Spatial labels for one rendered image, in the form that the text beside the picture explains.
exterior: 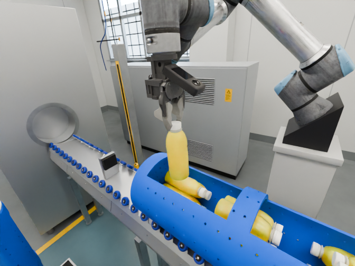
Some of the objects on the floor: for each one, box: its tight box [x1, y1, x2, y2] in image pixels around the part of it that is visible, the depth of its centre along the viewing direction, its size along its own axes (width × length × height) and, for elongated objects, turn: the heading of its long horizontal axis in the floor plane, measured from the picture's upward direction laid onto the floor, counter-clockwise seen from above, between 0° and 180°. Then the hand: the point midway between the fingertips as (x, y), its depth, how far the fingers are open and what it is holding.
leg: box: [91, 196, 104, 216], centre depth 190 cm, size 6×6×63 cm
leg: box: [67, 176, 92, 225], centre depth 180 cm, size 6×6×63 cm
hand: (175, 124), depth 55 cm, fingers closed on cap, 4 cm apart
